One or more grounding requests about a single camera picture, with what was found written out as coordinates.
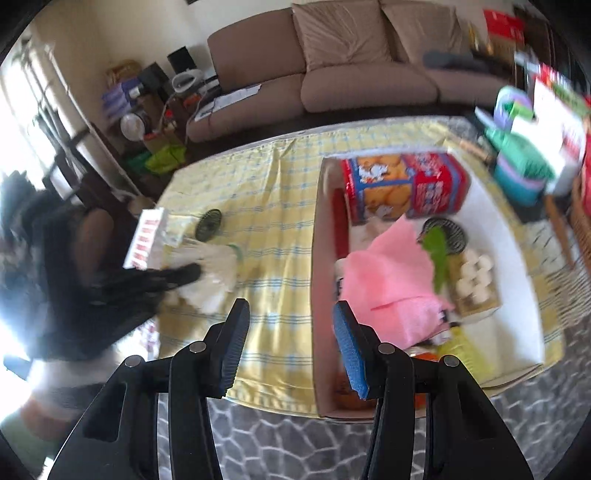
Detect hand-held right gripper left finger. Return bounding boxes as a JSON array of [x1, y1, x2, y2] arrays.
[[46, 298, 252, 480]]

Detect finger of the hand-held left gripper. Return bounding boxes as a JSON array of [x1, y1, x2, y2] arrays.
[[139, 262, 204, 305]]

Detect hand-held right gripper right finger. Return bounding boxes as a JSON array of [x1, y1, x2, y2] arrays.
[[331, 300, 528, 480]]

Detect white plastic bag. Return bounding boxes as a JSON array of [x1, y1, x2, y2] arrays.
[[178, 242, 245, 317]]

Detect red and white carton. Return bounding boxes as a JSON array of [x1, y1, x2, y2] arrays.
[[122, 208, 168, 272]]

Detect black round coil holder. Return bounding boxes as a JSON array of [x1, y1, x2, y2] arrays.
[[194, 209, 224, 241], [421, 217, 468, 254]]

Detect pink cloth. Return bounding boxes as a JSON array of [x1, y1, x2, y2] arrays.
[[341, 215, 455, 350]]

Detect grey honeycomb patterned rug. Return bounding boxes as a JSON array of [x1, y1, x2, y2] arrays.
[[150, 360, 513, 480]]

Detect yellow-green packet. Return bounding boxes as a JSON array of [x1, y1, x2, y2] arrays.
[[436, 327, 496, 389]]

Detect yellow checked tablecloth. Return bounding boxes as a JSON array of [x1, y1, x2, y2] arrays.
[[148, 117, 568, 404]]

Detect green plastic bag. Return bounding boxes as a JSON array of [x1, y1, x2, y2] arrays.
[[144, 144, 186, 175]]

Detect green plastic leaf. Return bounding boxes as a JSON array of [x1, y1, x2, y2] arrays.
[[417, 230, 457, 295]]

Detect dark wooden chair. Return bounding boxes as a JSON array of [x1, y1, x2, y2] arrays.
[[41, 121, 139, 206]]

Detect tray of white balls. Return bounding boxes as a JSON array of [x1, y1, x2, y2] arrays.
[[444, 248, 503, 318]]

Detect red and blue cookie tin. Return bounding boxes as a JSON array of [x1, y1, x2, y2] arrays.
[[341, 151, 472, 226]]

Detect white papers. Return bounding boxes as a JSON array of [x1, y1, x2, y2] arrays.
[[194, 85, 260, 121]]

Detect purple boxes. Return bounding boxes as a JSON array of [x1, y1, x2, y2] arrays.
[[102, 78, 140, 117]]

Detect white neck massager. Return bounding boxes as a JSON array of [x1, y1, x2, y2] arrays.
[[172, 69, 205, 92]]

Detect brown sofa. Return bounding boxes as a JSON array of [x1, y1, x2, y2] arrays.
[[187, 0, 511, 145]]

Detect black speaker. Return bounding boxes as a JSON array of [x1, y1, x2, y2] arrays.
[[167, 46, 191, 75]]

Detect teal plastic tub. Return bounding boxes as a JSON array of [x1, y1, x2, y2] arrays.
[[493, 151, 556, 206]]

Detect brown wooden stick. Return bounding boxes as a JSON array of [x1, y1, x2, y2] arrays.
[[451, 133, 496, 161]]

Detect green packet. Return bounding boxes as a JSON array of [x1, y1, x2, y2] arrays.
[[484, 124, 556, 182]]

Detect wicker basket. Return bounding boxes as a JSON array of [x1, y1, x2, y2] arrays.
[[570, 173, 591, 266]]

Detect brown sofa cushion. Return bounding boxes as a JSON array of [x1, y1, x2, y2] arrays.
[[292, 2, 394, 73], [379, 0, 472, 71]]

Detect purple plastic bowl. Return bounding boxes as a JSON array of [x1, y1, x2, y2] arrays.
[[495, 84, 537, 131]]

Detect white tissue pack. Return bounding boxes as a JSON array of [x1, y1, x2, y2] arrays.
[[509, 78, 588, 197]]

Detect dark grey cloth roll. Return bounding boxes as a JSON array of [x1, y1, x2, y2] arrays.
[[422, 50, 492, 72]]

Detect red cardboard box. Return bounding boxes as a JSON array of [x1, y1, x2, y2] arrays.
[[481, 8, 526, 48]]

